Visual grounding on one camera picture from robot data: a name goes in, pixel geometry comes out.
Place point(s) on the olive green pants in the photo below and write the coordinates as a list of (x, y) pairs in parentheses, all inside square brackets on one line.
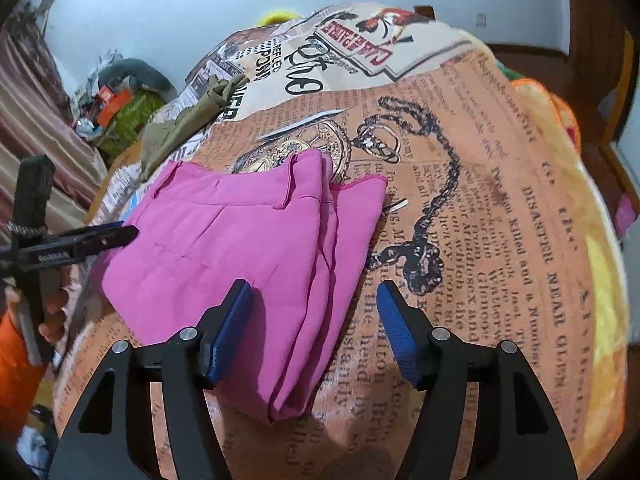
[(160, 139)]

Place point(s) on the grey plush toy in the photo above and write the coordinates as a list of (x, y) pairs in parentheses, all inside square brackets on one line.
[(138, 75)]

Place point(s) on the wooden door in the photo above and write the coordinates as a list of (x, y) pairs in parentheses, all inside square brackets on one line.
[(601, 63)]

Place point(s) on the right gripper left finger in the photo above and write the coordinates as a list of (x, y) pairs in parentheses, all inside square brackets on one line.
[(222, 328)]

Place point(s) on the wooden bedpost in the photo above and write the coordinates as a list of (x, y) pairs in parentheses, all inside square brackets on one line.
[(426, 11)]

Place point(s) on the pink pants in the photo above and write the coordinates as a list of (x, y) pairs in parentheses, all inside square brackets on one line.
[(299, 240)]

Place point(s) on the printed newspaper-pattern bed blanket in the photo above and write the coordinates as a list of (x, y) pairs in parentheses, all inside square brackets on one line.
[(490, 224)]

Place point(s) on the pink slipper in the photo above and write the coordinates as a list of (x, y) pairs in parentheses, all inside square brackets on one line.
[(625, 215)]

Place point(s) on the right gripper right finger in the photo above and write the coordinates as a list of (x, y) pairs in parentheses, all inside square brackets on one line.
[(408, 331)]

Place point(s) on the left hand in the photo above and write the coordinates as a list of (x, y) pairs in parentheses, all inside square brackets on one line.
[(52, 328)]

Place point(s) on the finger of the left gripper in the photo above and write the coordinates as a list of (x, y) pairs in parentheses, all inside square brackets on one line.
[(82, 247), (97, 229)]

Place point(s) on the orange box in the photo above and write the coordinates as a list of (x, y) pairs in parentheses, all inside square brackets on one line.
[(112, 103)]

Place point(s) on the white wall socket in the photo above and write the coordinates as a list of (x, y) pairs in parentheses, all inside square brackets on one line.
[(480, 19)]

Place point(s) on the striped pink curtain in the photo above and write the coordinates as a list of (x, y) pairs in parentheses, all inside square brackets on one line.
[(36, 119)]

